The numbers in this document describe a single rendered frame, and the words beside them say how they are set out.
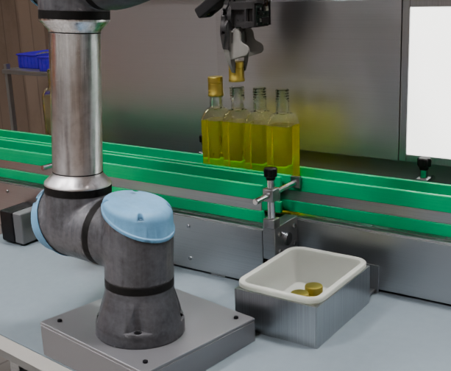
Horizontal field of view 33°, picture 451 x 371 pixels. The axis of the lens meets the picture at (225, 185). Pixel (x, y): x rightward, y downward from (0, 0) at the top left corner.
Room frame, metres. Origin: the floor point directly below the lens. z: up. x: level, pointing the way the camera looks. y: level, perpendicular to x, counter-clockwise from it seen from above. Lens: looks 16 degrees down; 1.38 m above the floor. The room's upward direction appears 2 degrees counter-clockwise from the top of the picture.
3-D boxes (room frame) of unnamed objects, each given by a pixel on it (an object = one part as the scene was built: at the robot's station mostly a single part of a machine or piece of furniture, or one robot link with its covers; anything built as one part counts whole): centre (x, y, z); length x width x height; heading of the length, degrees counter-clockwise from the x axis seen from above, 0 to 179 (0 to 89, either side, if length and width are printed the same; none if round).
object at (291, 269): (1.31, -0.14, 0.80); 0.22 x 0.17 x 0.09; 145
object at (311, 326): (1.34, -0.16, 0.79); 0.27 x 0.17 x 0.08; 145
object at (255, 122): (1.63, -0.08, 0.99); 0.06 x 0.06 x 0.21; 54
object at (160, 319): (1.17, 0.15, 0.85); 0.15 x 0.15 x 0.10
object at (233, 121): (1.66, -0.04, 0.99); 0.06 x 0.06 x 0.21; 55
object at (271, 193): (1.46, -0.10, 0.95); 0.17 x 0.03 x 0.12; 145
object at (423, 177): (1.49, -0.42, 0.94); 0.07 x 0.04 x 0.13; 145
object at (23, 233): (1.81, 0.52, 0.79); 0.08 x 0.08 x 0.08; 55
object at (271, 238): (1.48, -0.11, 0.85); 0.09 x 0.04 x 0.07; 145
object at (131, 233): (1.18, 0.15, 0.97); 0.13 x 0.12 x 0.14; 55
